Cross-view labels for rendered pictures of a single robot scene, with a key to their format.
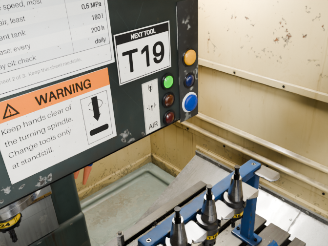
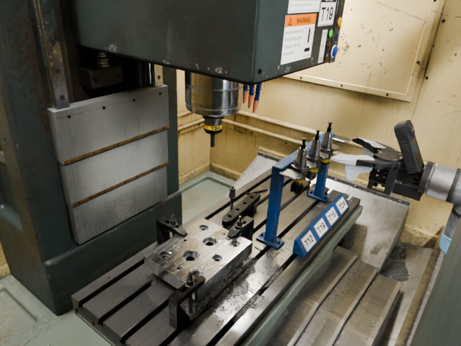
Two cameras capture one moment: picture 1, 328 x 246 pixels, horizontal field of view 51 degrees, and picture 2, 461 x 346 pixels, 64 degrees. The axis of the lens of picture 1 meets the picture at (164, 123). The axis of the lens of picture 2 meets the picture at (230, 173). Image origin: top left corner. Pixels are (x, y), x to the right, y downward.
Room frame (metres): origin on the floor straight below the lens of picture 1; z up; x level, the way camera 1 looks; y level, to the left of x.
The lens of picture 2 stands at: (-0.49, 0.50, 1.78)
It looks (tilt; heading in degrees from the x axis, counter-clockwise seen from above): 27 degrees down; 346
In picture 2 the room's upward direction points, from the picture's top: 3 degrees clockwise
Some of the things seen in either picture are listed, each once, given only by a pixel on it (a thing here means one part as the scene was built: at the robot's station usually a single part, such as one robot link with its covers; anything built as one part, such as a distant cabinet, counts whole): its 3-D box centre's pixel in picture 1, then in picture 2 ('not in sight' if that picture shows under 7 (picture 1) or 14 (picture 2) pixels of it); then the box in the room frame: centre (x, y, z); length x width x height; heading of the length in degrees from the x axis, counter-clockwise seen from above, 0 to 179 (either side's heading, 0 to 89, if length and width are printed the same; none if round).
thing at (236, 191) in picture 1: (235, 187); (327, 139); (0.73, -0.19, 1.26); 0.04 x 0.04 x 0.07
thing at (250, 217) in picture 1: (249, 205); (323, 169); (0.88, -0.27, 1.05); 0.10 x 0.05 x 0.30; 41
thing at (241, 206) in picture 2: not in sight; (241, 212); (0.75, 0.14, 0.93); 0.26 x 0.05 x 0.06; 136
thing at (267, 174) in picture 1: (268, 174); (341, 139); (0.84, -0.31, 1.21); 0.07 x 0.05 x 0.01; 41
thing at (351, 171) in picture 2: not in sight; (350, 168); (0.17, 0.05, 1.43); 0.09 x 0.03 x 0.06; 78
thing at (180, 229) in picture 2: not in sight; (172, 231); (0.61, 0.43, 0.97); 0.13 x 0.03 x 0.15; 41
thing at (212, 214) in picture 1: (209, 207); (315, 147); (0.66, -0.10, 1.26); 0.04 x 0.04 x 0.07
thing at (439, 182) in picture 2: not in sight; (439, 180); (0.08, -0.11, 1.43); 0.08 x 0.05 x 0.08; 132
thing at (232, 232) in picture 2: not in sight; (240, 233); (0.56, 0.19, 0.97); 0.13 x 0.03 x 0.15; 131
